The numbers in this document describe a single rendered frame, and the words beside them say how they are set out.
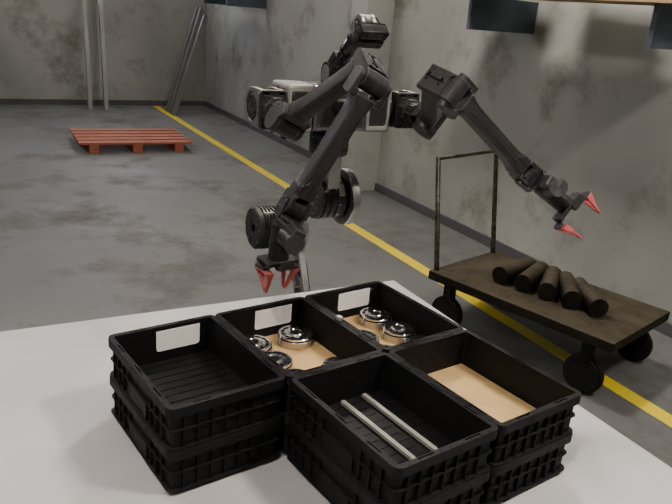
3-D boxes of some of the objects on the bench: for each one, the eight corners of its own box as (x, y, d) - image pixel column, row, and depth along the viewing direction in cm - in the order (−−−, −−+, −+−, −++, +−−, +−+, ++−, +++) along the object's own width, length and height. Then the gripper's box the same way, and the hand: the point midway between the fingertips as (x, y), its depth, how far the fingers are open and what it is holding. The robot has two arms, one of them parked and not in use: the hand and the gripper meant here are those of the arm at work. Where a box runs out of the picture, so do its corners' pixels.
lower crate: (108, 412, 185) (107, 373, 181) (211, 385, 202) (212, 348, 198) (168, 500, 155) (168, 455, 151) (283, 459, 172) (285, 417, 168)
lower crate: (283, 459, 172) (285, 417, 168) (377, 426, 189) (381, 387, 185) (385, 564, 142) (391, 517, 138) (485, 513, 159) (494, 470, 155)
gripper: (289, 231, 194) (283, 281, 200) (256, 237, 187) (251, 288, 193) (303, 240, 189) (297, 291, 195) (270, 246, 182) (265, 298, 188)
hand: (274, 287), depth 194 cm, fingers open, 6 cm apart
